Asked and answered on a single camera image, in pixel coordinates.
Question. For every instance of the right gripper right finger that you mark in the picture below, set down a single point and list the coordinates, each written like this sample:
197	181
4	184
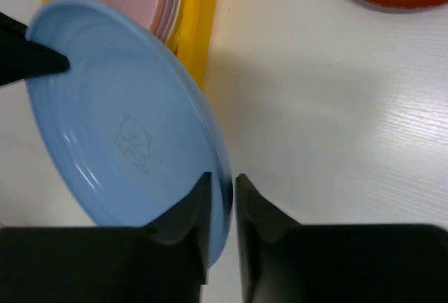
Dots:
282	260

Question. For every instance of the yellow plastic bin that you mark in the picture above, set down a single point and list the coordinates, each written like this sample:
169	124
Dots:
188	34

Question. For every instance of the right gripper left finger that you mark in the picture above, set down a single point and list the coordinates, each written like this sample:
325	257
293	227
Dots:
163	261

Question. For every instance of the blue plate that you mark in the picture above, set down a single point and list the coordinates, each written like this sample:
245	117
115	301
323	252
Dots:
127	127

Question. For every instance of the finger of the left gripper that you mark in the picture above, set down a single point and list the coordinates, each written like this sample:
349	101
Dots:
22	59

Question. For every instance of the purple plate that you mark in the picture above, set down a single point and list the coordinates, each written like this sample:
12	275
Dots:
162	26

